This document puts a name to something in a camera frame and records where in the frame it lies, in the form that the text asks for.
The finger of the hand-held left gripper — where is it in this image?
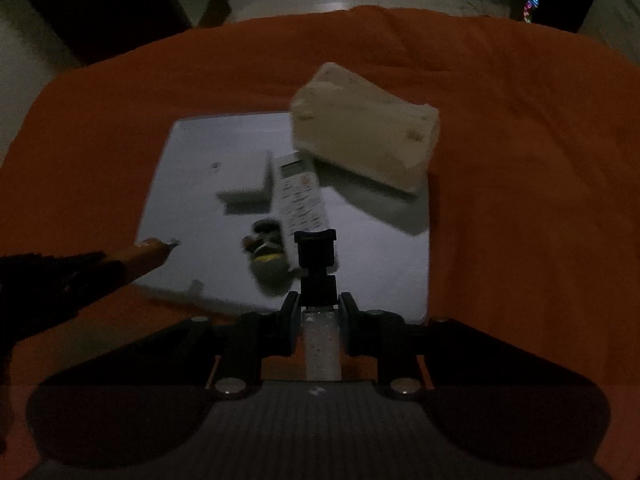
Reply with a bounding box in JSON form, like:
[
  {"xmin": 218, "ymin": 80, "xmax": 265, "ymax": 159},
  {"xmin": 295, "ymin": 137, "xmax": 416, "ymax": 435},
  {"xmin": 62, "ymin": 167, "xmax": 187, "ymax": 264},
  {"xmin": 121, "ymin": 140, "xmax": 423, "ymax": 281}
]
[{"xmin": 102, "ymin": 238, "xmax": 182, "ymax": 288}]

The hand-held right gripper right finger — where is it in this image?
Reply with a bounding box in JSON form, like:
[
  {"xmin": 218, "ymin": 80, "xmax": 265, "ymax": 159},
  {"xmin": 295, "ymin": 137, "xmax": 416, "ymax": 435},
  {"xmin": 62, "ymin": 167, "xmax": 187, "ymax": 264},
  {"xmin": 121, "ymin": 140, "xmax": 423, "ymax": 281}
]
[{"xmin": 339, "ymin": 291, "xmax": 597, "ymax": 403}]

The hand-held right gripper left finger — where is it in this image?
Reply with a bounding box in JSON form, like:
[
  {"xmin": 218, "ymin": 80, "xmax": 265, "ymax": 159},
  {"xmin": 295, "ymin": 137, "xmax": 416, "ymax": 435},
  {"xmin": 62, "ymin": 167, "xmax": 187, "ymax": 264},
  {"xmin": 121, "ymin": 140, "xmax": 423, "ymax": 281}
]
[{"xmin": 47, "ymin": 291, "xmax": 304, "ymax": 402}]

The white storage box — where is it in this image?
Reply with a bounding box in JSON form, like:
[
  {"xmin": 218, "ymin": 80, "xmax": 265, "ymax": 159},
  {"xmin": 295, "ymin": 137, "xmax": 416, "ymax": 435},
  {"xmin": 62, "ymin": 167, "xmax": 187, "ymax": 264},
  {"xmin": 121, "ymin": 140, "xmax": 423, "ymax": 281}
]
[{"xmin": 136, "ymin": 111, "xmax": 432, "ymax": 325}]

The beige tissue pack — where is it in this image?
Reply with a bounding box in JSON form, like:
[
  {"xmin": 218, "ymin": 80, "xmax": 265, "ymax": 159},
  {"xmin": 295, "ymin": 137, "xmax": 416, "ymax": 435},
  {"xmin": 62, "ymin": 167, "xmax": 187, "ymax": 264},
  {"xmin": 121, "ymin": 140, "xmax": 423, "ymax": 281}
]
[{"xmin": 289, "ymin": 62, "xmax": 442, "ymax": 194}]

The orange desktop cloth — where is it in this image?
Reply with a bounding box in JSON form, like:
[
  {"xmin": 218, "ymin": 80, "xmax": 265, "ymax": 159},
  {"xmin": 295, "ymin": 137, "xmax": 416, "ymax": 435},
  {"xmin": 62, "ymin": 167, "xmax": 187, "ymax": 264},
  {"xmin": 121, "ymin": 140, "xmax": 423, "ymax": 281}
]
[{"xmin": 0, "ymin": 5, "xmax": 640, "ymax": 480}]

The small toy figure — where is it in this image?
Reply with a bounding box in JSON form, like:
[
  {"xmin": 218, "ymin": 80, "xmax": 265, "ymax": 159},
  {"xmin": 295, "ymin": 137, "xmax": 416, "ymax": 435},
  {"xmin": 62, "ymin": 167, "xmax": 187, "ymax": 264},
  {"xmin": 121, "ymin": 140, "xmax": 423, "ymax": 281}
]
[{"xmin": 242, "ymin": 218, "xmax": 297, "ymax": 287}]

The white remote control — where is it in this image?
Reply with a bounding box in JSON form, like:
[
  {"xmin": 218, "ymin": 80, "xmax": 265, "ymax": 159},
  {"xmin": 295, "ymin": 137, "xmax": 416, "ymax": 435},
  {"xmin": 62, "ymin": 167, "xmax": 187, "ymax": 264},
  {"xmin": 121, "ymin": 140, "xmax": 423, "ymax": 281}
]
[{"xmin": 270, "ymin": 152, "xmax": 332, "ymax": 272}]

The small white flat box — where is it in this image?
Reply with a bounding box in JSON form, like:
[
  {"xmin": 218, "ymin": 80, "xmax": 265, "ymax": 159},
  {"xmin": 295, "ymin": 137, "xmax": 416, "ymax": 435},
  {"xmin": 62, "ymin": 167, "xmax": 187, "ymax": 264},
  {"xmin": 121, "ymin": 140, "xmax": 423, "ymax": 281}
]
[{"xmin": 215, "ymin": 149, "xmax": 277, "ymax": 207}]

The dark cabinet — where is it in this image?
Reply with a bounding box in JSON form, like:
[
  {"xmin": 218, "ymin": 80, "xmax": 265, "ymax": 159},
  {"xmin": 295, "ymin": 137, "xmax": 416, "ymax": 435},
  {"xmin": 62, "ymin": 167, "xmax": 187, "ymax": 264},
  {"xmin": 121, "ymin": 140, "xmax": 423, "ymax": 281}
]
[{"xmin": 7, "ymin": 0, "xmax": 197, "ymax": 67}]

